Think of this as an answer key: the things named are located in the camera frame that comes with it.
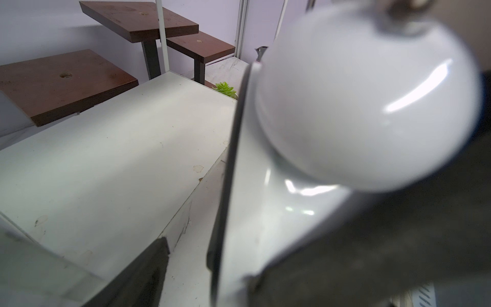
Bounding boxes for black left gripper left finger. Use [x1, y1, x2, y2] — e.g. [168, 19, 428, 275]
[84, 237, 170, 306]

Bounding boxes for white two-tier shelf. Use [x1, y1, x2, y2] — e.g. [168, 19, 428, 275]
[1, 72, 236, 306]

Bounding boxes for small potted green succulent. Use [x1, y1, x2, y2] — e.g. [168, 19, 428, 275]
[213, 82, 238, 99]

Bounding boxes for brown wooden stepped stand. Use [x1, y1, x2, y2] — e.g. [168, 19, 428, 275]
[1, 1, 235, 133]

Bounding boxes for aluminium frame rails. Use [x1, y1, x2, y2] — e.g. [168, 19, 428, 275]
[233, 0, 317, 58]

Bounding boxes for white twin-bell alarm clock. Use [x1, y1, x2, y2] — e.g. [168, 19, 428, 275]
[207, 1, 483, 306]

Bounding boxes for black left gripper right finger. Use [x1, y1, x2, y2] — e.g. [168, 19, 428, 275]
[248, 76, 490, 306]

